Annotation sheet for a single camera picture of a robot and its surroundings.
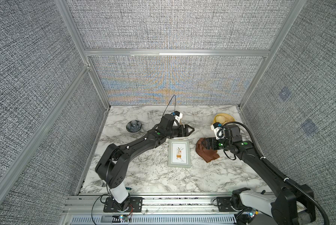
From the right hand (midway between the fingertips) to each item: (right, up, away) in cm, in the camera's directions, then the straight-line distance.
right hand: (208, 138), depth 83 cm
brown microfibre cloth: (+2, -13, +9) cm, 16 cm away
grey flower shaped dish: (-49, +6, +21) cm, 53 cm away
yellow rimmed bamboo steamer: (+18, +12, +21) cm, 30 cm away
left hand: (-9, +5, -2) cm, 11 cm away
